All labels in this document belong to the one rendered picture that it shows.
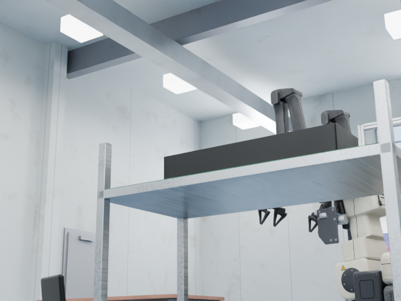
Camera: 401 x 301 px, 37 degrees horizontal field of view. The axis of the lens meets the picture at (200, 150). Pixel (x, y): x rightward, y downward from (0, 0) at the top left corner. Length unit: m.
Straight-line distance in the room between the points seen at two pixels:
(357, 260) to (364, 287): 0.17
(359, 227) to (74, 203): 8.52
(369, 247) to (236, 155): 1.11
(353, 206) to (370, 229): 0.12
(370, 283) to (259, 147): 1.01
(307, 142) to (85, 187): 9.60
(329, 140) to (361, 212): 1.13
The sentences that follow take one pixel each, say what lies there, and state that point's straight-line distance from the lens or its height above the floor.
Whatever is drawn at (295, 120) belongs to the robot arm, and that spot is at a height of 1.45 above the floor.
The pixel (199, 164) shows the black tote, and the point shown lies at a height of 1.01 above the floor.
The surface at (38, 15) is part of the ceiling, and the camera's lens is 10.19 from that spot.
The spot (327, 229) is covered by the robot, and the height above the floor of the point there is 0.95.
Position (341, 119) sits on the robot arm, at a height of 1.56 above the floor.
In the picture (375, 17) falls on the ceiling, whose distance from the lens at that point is 10.45.
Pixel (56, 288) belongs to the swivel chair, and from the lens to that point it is 3.80.
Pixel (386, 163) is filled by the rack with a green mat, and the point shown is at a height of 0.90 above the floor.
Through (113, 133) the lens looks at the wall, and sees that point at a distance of 11.95.
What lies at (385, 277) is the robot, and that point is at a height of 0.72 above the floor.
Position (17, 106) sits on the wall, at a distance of 10.30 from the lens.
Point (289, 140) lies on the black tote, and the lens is 1.68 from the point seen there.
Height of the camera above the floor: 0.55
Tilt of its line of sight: 16 degrees up
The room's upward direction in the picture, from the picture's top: 1 degrees counter-clockwise
